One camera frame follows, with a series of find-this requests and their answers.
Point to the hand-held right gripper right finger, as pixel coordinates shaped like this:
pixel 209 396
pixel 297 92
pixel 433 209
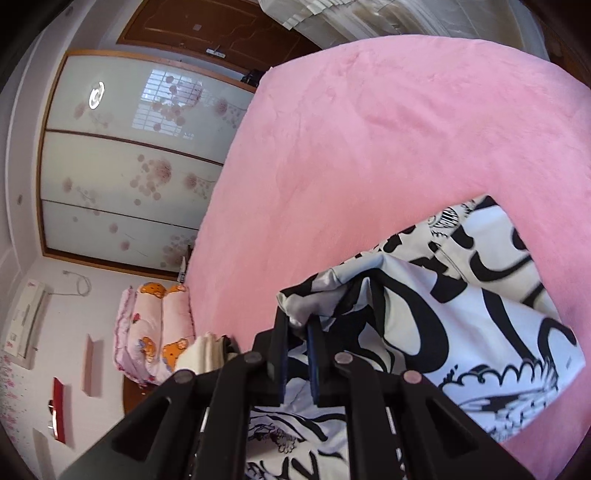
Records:
pixel 314 364

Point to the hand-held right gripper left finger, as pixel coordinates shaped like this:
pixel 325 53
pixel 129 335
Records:
pixel 284 369

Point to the black and white printed garment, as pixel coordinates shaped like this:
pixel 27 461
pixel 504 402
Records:
pixel 415 323

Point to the cream folded blanket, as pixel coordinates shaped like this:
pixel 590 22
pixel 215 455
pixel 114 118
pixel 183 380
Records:
pixel 205 353

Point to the pink cartoon bear quilt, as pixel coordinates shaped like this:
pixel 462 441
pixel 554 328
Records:
pixel 147 323

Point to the pink bed blanket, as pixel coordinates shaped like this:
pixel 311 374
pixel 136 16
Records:
pixel 369 138

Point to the white air conditioner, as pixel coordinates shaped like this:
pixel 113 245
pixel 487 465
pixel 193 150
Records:
pixel 25 323

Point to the floral sliding door wardrobe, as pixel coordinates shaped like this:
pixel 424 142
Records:
pixel 120 152

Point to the white power strip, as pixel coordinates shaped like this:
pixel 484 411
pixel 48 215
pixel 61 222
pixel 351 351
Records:
pixel 216 51

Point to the white curtain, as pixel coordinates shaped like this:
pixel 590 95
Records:
pixel 369 18

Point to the brown wooden door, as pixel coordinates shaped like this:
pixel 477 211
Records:
pixel 194 27

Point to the pink wall shelf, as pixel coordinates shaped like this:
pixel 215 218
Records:
pixel 92 364

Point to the red wall shelf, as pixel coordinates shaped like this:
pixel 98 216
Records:
pixel 59 410

